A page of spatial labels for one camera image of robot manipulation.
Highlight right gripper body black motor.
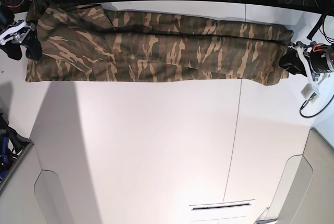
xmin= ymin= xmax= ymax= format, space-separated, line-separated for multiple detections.
xmin=1 ymin=7 xmax=35 ymax=44

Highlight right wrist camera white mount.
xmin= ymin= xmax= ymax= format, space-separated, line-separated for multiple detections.
xmin=1 ymin=20 xmax=27 ymax=45

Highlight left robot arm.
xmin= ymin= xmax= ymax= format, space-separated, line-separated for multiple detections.
xmin=280 ymin=14 xmax=333 ymax=76

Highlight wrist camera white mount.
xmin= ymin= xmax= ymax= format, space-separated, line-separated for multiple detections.
xmin=289 ymin=41 xmax=329 ymax=103
xmin=1 ymin=20 xmax=27 ymax=45

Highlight camouflage T-shirt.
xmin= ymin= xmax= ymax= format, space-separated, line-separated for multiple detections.
xmin=26 ymin=0 xmax=293 ymax=86

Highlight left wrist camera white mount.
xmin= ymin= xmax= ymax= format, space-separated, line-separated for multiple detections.
xmin=289 ymin=41 xmax=329 ymax=103

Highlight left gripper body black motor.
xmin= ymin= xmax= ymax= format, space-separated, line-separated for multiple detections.
xmin=296 ymin=41 xmax=333 ymax=74

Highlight black camera cable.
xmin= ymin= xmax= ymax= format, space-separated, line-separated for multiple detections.
xmin=299 ymin=98 xmax=330 ymax=118

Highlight blue items bin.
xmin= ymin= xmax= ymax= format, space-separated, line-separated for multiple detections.
xmin=1 ymin=112 xmax=33 ymax=183

